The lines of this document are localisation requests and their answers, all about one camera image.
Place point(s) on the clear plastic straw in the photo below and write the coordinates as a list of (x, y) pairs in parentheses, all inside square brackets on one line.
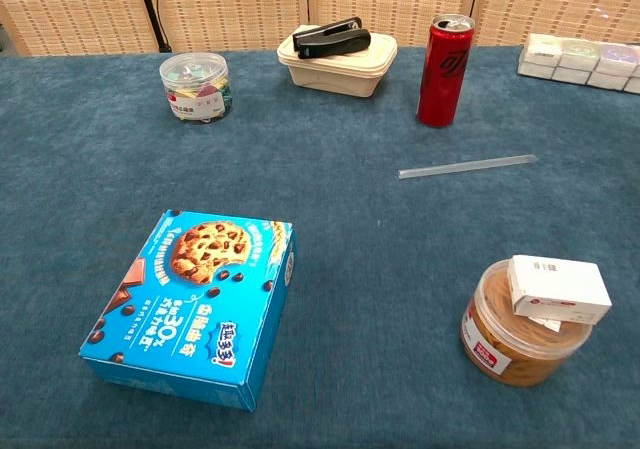
[(465, 167)]

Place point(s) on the red soda can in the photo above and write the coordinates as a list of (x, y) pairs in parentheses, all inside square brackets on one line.
[(445, 79)]

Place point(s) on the blue carpet table cover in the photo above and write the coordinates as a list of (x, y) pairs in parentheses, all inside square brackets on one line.
[(325, 194)]

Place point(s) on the beige lidded lunch box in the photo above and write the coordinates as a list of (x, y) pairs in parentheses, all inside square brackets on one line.
[(340, 75)]

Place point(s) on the blue chocolate chip cookie box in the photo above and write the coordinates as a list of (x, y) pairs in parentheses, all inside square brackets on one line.
[(190, 299)]

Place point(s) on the black stapler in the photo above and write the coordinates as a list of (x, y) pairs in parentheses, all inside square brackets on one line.
[(335, 44)]

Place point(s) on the clear jar of colourful clips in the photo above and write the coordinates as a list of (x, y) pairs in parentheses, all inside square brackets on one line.
[(195, 91)]

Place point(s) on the bamboo folding screen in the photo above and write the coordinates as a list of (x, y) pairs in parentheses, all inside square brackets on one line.
[(225, 9)]

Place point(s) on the clear tub of rubber bands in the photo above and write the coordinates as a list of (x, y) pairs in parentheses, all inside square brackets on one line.
[(510, 351)]

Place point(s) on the small white cardboard box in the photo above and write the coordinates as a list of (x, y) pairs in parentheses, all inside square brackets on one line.
[(560, 289)]

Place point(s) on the black tripod stand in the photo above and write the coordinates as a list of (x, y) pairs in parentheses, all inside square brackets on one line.
[(150, 5)]

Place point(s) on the pastel boxes multipack clear wrap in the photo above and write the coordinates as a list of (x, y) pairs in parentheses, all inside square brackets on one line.
[(575, 61)]

